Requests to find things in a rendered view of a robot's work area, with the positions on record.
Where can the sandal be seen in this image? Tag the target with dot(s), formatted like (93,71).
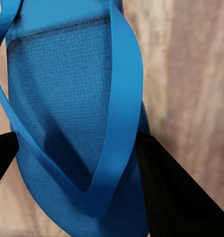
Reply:
(75,85)

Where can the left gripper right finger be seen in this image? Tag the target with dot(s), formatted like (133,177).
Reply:
(175,203)

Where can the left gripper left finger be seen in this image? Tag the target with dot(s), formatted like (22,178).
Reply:
(9,147)

